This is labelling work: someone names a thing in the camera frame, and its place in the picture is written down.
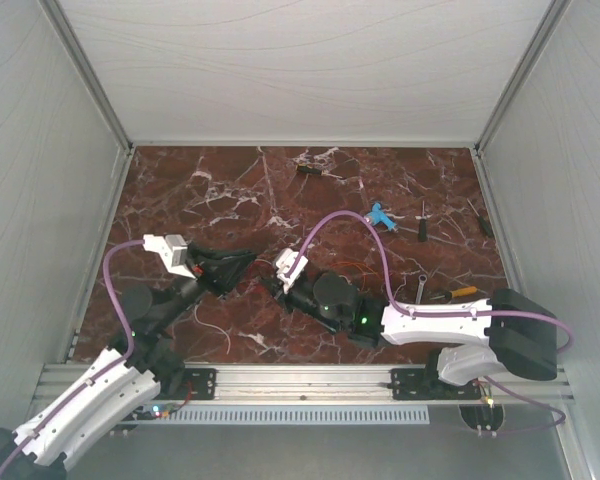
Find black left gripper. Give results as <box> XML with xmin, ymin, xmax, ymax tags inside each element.
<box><xmin>159</xmin><ymin>243</ymin><xmax>260</xmax><ymax>328</ymax></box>

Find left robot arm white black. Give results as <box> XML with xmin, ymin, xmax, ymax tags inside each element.
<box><xmin>0</xmin><ymin>234</ymin><xmax>257</xmax><ymax>479</ymax></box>

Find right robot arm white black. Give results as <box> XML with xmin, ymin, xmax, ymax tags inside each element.
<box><xmin>261</xmin><ymin>271</ymin><xmax>558</xmax><ymax>398</ymax></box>

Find yellow black screwdriver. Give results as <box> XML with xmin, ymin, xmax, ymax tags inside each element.
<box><xmin>296</xmin><ymin>164</ymin><xmax>342</xmax><ymax>180</ymax></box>

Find silver ratchet wrench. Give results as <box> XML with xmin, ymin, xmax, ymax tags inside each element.
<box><xmin>414</xmin><ymin>274</ymin><xmax>428</xmax><ymax>305</ymax></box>

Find black small tool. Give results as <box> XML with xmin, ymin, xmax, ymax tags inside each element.
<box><xmin>467</xmin><ymin>200</ymin><xmax>495</xmax><ymax>239</ymax></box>

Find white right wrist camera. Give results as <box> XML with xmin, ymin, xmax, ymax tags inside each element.
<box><xmin>274</xmin><ymin>248</ymin><xmax>308</xmax><ymax>294</ymax></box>

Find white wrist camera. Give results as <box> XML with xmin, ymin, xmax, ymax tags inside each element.
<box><xmin>143</xmin><ymin>234</ymin><xmax>194</xmax><ymax>278</ymax></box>
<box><xmin>274</xmin><ymin>248</ymin><xmax>308</xmax><ymax>294</ymax></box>

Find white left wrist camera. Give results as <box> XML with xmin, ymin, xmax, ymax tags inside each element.
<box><xmin>143</xmin><ymin>234</ymin><xmax>194</xmax><ymax>278</ymax></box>

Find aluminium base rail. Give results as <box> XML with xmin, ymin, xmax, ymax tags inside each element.
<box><xmin>31</xmin><ymin>363</ymin><xmax>574</xmax><ymax>408</ymax></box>

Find black handle screwdriver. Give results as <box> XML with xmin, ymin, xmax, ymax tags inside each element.
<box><xmin>417</xmin><ymin>201</ymin><xmax>429</xmax><ymax>242</ymax></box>

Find yellow handle pliers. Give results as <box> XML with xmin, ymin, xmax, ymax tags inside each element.
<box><xmin>430</xmin><ymin>286</ymin><xmax>478</xmax><ymax>301</ymax></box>

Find grey slotted cable duct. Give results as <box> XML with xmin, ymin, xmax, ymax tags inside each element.
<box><xmin>165</xmin><ymin>404</ymin><xmax>430</xmax><ymax>426</ymax></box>

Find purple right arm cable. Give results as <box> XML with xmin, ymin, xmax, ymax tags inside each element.
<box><xmin>292</xmin><ymin>209</ymin><xmax>574</xmax><ymax>436</ymax></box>

